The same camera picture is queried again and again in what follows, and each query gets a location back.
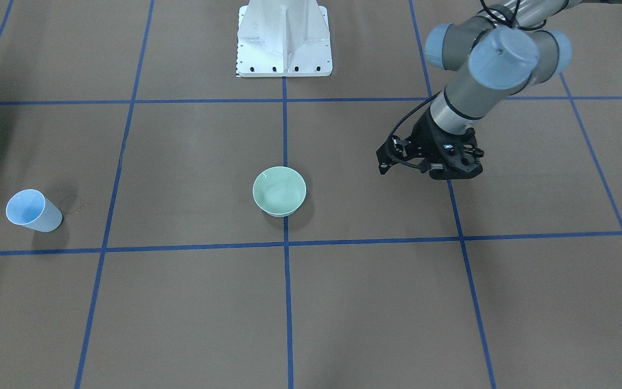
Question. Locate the light blue paper cup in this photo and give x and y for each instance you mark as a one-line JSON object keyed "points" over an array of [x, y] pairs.
{"points": [[30, 208]]}

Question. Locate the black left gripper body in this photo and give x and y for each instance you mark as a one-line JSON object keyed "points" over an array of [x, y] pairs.
{"points": [[422, 137]]}

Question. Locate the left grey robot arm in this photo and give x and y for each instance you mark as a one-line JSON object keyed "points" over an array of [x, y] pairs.
{"points": [[499, 52]]}

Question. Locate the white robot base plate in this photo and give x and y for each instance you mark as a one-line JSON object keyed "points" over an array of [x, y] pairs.
{"points": [[283, 39]]}

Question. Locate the mint green ceramic bowl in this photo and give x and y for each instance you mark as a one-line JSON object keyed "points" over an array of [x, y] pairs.
{"points": [[279, 191]]}

